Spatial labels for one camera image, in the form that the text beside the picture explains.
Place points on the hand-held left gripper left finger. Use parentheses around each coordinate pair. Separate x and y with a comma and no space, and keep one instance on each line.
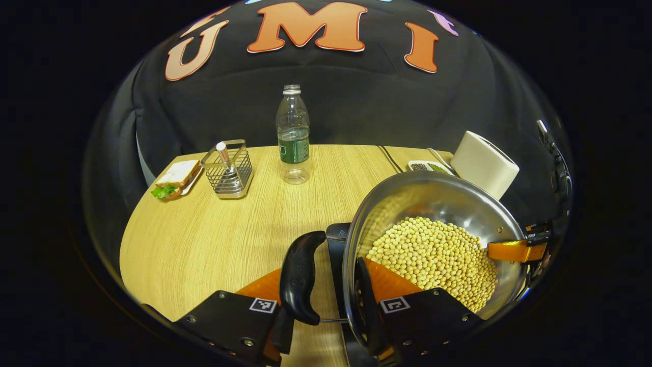
(281,334)

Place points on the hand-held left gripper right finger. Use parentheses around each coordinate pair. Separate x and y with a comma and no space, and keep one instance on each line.
(368,311)

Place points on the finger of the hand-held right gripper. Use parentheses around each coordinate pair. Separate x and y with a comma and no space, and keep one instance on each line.
(509,251)

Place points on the pile of soybeans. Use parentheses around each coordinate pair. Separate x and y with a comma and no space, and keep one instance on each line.
(433,260)

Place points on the white toaster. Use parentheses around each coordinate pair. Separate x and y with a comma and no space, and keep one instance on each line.
(484,163)

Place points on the white divided dish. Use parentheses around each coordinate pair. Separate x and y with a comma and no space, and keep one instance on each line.
(428,166)

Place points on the striped straw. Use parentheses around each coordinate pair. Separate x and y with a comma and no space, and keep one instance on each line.
(224,155)

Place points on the clear plastic water bottle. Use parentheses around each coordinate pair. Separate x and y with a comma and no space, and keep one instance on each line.
(293,137)

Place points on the sandwich with lettuce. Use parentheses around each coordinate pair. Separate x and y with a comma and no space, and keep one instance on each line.
(175,176)

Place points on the black backdrop cloth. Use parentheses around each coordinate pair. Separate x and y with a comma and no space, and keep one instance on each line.
(356,102)

